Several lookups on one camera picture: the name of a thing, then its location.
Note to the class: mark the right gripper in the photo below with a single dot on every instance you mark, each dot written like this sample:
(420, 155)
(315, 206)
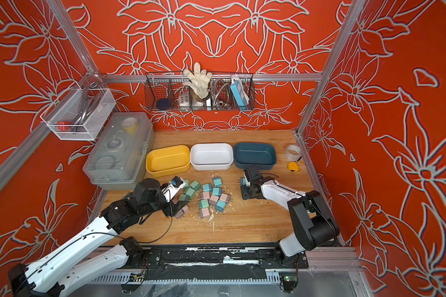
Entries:
(243, 192)

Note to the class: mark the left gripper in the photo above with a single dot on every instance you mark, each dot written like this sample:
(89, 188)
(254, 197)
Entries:
(173, 208)

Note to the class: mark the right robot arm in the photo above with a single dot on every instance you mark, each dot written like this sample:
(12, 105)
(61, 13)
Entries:
(312, 220)

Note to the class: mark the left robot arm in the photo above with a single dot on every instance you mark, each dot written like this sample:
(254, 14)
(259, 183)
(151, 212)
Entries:
(64, 270)

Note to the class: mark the dark blue storage box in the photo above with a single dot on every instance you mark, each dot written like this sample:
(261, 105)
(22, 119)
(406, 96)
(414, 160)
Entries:
(262, 155)

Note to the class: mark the yellow storage box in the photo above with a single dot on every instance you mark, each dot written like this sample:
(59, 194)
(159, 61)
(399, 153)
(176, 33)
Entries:
(168, 160)

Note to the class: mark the white storage box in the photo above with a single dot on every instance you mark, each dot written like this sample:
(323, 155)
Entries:
(211, 156)

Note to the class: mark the light blue box in basket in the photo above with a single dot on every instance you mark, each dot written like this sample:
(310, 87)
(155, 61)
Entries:
(239, 93)

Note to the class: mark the yellow tape measure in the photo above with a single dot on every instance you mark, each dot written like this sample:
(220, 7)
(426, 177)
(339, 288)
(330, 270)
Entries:
(293, 167)

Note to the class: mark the clear tape roll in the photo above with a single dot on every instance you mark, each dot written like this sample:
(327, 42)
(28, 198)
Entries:
(293, 153)

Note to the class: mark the clear plastic lidded container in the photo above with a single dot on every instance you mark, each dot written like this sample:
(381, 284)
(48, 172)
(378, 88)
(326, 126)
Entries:
(117, 162)

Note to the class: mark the white power strip in basket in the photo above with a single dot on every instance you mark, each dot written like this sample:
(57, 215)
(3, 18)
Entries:
(184, 101)

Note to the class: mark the white rubber glove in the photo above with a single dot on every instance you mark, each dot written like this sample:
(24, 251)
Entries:
(198, 80)

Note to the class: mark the red object in basket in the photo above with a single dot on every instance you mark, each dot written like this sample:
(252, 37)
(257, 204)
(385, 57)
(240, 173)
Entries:
(63, 126)

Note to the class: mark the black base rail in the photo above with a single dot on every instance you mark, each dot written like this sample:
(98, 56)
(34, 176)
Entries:
(218, 262)

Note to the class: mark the black wire basket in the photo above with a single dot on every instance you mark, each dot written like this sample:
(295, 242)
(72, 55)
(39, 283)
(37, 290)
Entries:
(188, 91)

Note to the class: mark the white wire basket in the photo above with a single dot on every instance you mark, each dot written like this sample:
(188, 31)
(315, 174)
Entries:
(85, 108)

